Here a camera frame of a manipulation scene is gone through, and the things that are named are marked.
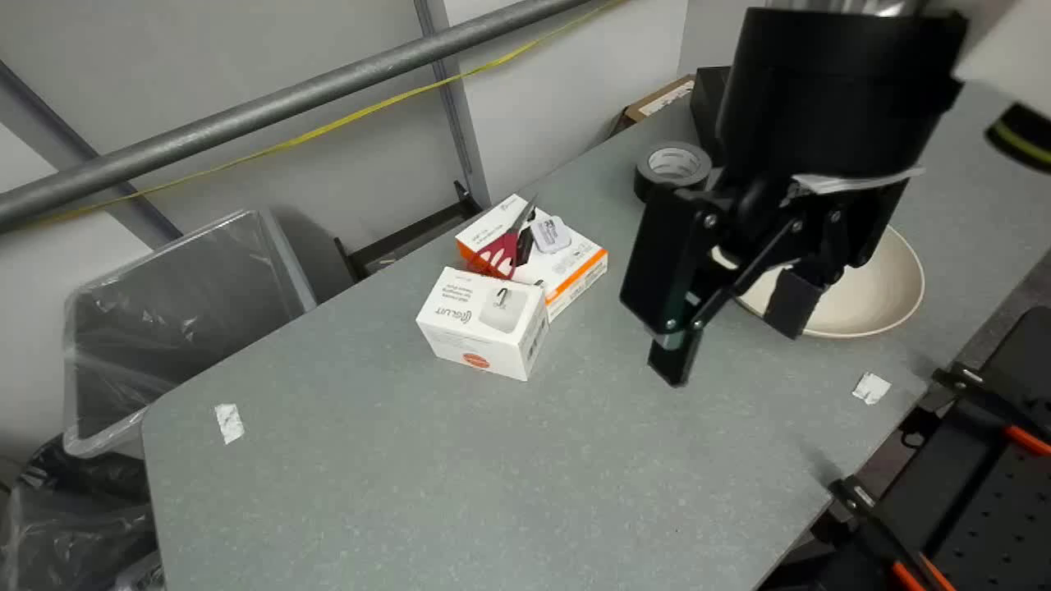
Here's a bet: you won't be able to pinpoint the black object with yellow stripe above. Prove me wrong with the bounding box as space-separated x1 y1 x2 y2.
981 102 1051 172

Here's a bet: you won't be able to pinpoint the grey masking tape roll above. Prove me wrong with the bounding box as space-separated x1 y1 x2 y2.
629 142 716 206

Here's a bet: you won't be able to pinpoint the red handled scissors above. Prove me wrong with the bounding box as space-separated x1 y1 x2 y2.
475 204 542 280

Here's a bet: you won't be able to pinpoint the clear plastic bin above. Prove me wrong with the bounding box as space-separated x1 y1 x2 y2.
58 206 323 458

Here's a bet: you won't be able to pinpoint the white bowl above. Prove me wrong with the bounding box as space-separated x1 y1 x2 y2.
709 222 929 341

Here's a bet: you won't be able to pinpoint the yellow cable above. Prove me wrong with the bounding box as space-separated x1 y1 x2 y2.
18 0 633 227

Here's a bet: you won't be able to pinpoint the white tape mark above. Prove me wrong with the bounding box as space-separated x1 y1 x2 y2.
850 372 892 407
213 401 246 445

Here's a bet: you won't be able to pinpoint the black plastic bag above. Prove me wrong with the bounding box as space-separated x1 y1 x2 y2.
0 435 166 591

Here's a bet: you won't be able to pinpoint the grey metal frame upright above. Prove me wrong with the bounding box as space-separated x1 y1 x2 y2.
410 0 491 210

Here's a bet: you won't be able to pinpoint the orange and white flat box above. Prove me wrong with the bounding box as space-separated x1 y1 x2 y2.
452 191 611 320

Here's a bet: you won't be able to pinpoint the grey metal diagonal pole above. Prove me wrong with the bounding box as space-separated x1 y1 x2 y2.
0 0 603 235

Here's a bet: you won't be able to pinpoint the white cube product box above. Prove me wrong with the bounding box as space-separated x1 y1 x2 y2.
414 264 553 385

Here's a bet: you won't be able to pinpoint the grey metal frame brace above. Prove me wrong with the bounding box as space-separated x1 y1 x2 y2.
0 60 183 250

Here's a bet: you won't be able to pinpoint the white paper strip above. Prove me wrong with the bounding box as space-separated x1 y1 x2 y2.
789 161 927 204

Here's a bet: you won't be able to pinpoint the orange and black clamp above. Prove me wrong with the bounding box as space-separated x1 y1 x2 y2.
929 362 1051 458
826 476 958 591

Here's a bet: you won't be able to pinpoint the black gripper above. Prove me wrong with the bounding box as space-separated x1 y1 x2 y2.
617 166 912 390

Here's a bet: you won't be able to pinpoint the black perforated breadboard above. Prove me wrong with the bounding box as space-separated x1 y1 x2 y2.
862 305 1051 591

